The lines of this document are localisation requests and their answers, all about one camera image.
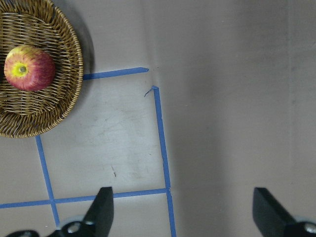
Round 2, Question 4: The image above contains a red yellow apple in basket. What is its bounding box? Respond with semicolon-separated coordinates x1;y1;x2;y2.
4;45;56;91

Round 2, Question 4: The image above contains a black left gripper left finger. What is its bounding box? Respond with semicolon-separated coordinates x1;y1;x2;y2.
53;187;114;237

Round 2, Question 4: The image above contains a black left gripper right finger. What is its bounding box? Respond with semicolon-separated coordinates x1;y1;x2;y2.
252;187;316;237

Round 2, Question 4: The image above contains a woven wicker basket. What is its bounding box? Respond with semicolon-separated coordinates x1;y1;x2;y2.
0;0;83;138

